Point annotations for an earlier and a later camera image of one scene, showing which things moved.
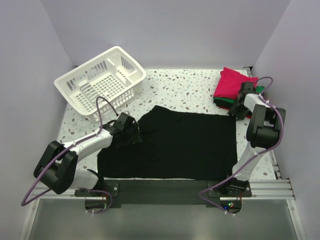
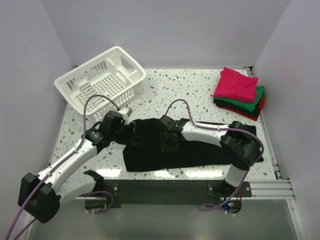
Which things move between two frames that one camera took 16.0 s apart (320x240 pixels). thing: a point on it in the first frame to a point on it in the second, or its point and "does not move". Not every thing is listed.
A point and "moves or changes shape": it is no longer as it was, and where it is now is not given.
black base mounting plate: (169, 192) does not move
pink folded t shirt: (229, 83) does not move
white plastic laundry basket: (112, 79) does not move
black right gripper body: (238, 111) to (168, 144)
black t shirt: (176, 144) moves or changes shape
